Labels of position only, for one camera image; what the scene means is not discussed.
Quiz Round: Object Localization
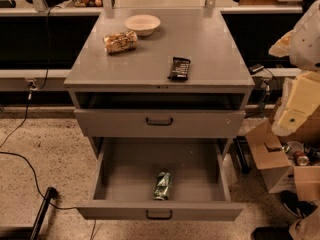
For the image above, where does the crumpled orange snack can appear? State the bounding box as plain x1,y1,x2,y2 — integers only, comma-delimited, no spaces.
103,31,138,54

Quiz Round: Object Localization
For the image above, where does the black shoe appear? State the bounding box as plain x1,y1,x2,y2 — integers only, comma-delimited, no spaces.
280,191,317,219

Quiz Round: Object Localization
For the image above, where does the black candy bar wrapper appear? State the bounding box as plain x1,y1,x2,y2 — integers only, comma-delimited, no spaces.
168,57,191,81

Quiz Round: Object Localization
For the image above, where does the white paper bowl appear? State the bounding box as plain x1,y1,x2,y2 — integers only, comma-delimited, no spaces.
125,14,161,36

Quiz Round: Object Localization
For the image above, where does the green soda can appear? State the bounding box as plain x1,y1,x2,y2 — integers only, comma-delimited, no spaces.
154,171,172,200

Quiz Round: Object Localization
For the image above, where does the open cardboard box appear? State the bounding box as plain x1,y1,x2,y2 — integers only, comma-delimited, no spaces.
246,119,320,201

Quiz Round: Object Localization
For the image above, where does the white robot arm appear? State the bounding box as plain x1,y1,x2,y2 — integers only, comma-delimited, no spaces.
269,0,320,71

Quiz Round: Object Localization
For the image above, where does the grey drawer cabinet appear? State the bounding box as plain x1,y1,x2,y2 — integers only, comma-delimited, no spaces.
65,8,254,151

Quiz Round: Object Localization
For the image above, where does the black floor cable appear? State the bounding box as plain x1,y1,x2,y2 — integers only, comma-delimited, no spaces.
0,150,77,211

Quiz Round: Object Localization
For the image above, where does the red soda can in box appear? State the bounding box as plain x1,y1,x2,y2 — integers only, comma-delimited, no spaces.
293,151,310,166

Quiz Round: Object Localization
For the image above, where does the closed grey top drawer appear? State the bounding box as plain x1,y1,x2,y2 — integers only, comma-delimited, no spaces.
75,109,245,138

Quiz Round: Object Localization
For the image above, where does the small black device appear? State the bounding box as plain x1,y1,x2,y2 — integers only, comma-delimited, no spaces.
248,64,264,75

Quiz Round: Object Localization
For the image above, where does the open grey middle drawer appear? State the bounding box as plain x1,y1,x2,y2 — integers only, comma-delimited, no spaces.
77,138,242,221

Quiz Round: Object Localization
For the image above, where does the black hanging cable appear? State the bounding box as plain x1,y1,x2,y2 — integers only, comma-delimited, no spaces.
0,5,56,148

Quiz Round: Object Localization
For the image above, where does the black metal floor stand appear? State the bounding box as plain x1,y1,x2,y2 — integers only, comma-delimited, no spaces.
0,187,58,240

